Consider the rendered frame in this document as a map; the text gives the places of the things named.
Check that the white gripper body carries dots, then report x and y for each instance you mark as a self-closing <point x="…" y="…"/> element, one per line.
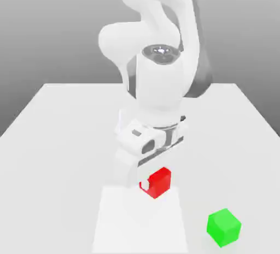
<point x="131" y="168"/>

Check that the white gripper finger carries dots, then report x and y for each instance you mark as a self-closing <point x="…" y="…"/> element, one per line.
<point x="145" y="184"/>

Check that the small red cube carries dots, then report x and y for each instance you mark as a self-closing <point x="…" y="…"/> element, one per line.
<point x="160" y="184"/>

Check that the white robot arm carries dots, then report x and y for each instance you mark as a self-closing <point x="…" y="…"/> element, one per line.
<point x="159" y="78"/>

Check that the small green cube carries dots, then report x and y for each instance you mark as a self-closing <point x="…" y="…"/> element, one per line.
<point x="224" y="227"/>

